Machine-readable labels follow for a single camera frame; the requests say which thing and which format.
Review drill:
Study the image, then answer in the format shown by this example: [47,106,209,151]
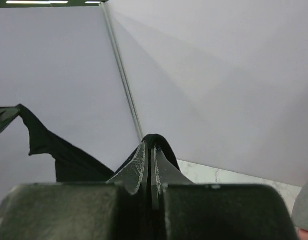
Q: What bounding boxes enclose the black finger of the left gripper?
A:
[0,105,20,134]

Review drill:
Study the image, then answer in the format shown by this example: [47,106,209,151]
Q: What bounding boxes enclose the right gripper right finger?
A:
[150,148,298,240]

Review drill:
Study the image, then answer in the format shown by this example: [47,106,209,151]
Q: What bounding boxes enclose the folded grey t-shirt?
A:
[291,181,308,231]

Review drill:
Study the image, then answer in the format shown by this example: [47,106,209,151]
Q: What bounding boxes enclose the folded peach t-shirt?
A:
[296,228,308,240]

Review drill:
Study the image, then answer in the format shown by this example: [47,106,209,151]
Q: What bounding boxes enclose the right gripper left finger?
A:
[0,143,148,240]

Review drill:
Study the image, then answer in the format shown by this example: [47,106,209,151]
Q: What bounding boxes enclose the black t-shirt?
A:
[17,103,181,183]

